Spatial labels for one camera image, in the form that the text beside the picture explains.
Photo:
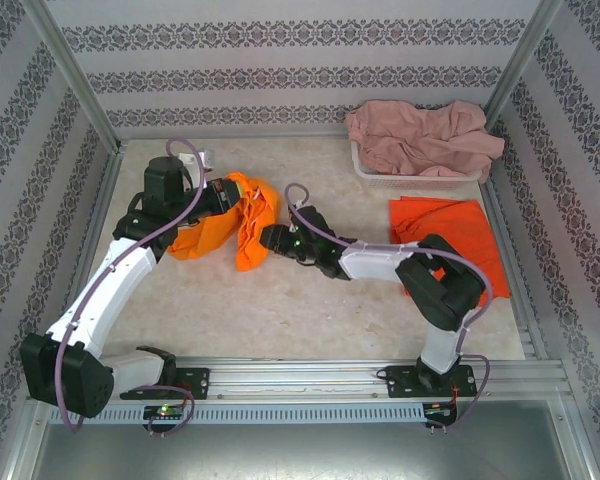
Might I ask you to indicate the aluminium frame rail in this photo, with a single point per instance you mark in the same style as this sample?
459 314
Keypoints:
230 136
102 200
531 340

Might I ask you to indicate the pink shorts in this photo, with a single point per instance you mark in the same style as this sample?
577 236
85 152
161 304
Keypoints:
420 140

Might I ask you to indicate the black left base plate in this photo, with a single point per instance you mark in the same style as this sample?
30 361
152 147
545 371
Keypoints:
195 382

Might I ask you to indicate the white plastic basket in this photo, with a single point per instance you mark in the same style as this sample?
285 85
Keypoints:
405 182

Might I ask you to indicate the small circuit board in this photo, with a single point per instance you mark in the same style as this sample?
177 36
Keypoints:
440 409
165 411

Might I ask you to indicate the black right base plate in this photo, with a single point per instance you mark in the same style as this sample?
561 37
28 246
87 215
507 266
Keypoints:
400 382

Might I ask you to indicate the aluminium frame post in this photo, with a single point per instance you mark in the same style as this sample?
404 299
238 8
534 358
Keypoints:
70 65
521 60

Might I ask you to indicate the aluminium mounting rail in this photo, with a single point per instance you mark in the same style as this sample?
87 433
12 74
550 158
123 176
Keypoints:
300 372

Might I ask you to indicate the red-orange shorts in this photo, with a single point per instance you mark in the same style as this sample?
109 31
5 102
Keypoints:
455 220

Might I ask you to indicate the grey metal sheet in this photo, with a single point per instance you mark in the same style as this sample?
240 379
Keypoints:
330 450

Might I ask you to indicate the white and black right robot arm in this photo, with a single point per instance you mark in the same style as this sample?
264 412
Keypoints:
375 260

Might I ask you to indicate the light orange shorts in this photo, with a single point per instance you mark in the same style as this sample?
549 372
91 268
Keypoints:
252 235

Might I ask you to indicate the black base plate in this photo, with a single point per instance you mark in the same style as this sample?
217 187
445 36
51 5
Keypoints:
400 382
195 382

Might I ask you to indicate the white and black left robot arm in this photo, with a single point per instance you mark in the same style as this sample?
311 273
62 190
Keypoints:
105 295

